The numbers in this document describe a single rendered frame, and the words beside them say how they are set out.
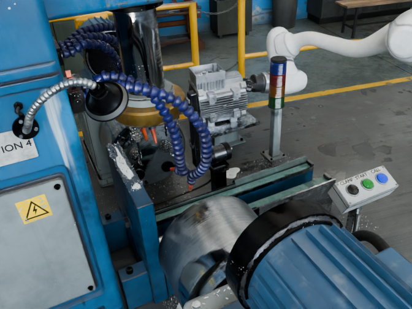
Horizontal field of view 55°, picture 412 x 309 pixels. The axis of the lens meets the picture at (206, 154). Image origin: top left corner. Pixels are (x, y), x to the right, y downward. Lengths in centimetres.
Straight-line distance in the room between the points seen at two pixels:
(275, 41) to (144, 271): 112
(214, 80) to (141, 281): 83
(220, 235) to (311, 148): 101
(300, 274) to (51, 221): 51
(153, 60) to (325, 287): 59
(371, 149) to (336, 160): 18
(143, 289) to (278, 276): 66
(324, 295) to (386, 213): 100
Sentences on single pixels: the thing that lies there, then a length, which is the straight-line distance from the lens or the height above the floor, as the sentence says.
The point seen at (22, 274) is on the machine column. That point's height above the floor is 110.
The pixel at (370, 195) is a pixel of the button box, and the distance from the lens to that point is 111.
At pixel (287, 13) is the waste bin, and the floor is 22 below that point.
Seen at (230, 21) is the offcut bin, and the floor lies 23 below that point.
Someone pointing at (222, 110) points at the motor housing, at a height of 100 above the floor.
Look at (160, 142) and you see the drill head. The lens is 126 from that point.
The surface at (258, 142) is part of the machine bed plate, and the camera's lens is 175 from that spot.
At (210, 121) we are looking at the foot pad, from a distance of 158.
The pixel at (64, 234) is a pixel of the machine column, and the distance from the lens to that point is 85.
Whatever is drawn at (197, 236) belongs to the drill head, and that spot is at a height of 115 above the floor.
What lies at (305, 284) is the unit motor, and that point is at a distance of 49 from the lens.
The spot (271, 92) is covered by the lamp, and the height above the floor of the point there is 109.
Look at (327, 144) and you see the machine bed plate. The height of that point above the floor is 80.
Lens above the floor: 172
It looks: 34 degrees down
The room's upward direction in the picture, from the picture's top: 3 degrees counter-clockwise
